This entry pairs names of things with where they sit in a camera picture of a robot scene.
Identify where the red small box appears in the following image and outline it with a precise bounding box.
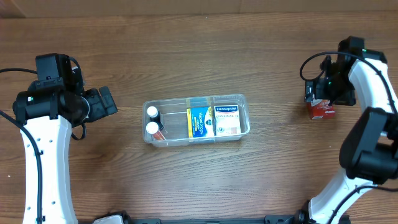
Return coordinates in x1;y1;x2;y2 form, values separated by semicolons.
307;99;335;119

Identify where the black bottle white cap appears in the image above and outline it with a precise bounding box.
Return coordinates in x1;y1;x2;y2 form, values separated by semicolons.
147;106;164;130

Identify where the orange bottle white cap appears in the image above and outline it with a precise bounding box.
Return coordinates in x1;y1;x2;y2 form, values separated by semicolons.
146;121;165;141

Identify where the blue yellow box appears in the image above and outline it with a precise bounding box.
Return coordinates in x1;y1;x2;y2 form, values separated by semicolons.
187;106;214;138

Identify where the white plaster box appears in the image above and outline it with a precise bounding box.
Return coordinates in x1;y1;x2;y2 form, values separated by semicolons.
214;105;241;136

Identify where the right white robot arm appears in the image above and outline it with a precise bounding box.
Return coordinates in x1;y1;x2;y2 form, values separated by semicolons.
288;36;397;223

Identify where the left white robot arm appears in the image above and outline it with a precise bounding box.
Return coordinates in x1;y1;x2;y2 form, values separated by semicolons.
14;86;117;223

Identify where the clear plastic container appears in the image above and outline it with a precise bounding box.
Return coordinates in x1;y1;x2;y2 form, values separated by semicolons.
142;94;251;147

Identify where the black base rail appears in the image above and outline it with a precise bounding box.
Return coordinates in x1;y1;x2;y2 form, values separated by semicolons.
77;210;351;224

